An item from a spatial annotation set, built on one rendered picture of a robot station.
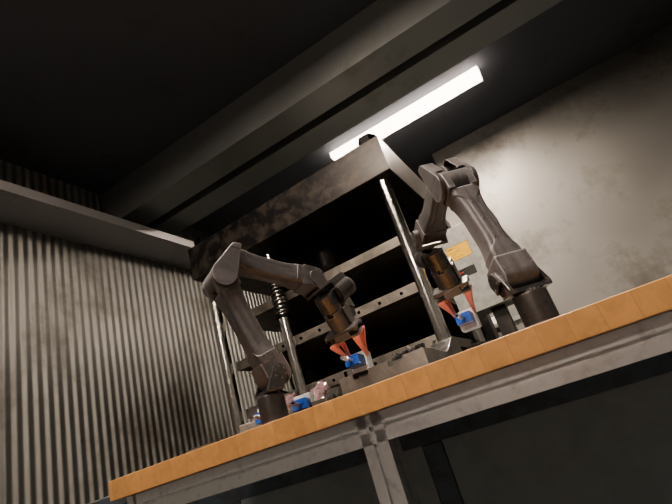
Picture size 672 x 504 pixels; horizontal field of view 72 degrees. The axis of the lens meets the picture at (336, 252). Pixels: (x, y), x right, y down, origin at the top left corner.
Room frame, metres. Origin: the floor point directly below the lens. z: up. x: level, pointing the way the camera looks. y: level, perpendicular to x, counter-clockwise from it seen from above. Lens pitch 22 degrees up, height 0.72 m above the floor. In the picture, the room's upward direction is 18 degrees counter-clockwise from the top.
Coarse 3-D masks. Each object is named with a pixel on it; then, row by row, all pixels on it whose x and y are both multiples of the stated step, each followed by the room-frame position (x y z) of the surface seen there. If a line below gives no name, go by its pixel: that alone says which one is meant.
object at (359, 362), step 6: (354, 354) 1.24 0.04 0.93; (360, 354) 1.26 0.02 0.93; (348, 360) 1.22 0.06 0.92; (354, 360) 1.24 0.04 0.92; (360, 360) 1.25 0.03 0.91; (366, 360) 1.27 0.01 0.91; (348, 366) 1.25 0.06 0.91; (354, 366) 1.26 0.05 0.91; (360, 366) 1.28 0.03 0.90; (366, 366) 1.27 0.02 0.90; (372, 366) 1.30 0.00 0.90; (354, 372) 1.29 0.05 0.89; (360, 372) 1.29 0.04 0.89; (366, 372) 1.30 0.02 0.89
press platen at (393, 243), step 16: (368, 256) 2.11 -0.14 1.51; (384, 256) 2.13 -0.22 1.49; (400, 256) 2.20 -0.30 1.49; (336, 272) 2.19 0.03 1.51; (352, 272) 2.21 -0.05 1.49; (368, 272) 2.29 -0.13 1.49; (384, 272) 2.37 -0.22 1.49; (400, 272) 2.46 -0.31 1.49; (368, 288) 2.56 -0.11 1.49; (384, 288) 2.67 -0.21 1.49; (272, 304) 2.36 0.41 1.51; (288, 304) 2.39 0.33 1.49; (304, 304) 2.48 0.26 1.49; (272, 320) 2.59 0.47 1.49; (304, 320) 2.80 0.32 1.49; (320, 320) 2.92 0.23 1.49
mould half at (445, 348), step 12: (420, 348) 1.20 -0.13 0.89; (432, 348) 1.27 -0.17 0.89; (444, 348) 1.42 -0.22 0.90; (456, 348) 1.49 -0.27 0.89; (408, 360) 1.22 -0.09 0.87; (420, 360) 1.20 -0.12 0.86; (432, 360) 1.23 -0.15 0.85; (372, 372) 1.26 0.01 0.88; (384, 372) 1.25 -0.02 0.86; (396, 372) 1.23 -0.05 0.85; (348, 384) 1.29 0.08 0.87; (360, 384) 1.28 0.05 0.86; (372, 384) 1.27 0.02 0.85
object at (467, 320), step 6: (462, 312) 1.28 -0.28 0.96; (468, 312) 1.24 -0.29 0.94; (456, 318) 1.25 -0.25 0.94; (462, 318) 1.22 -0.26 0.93; (468, 318) 1.24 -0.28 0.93; (474, 318) 1.27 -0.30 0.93; (462, 324) 1.26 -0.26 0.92; (468, 324) 1.28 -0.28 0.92; (474, 324) 1.27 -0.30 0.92; (480, 324) 1.29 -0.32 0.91; (462, 330) 1.29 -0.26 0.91; (468, 330) 1.30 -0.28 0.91
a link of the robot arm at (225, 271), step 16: (224, 256) 1.01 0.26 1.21; (240, 256) 1.04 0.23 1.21; (256, 256) 1.08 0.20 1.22; (224, 272) 1.00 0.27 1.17; (240, 272) 1.07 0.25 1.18; (256, 272) 1.08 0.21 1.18; (272, 272) 1.10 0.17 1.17; (288, 272) 1.12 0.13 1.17; (304, 272) 1.14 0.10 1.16; (288, 288) 1.17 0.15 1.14; (304, 288) 1.17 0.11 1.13
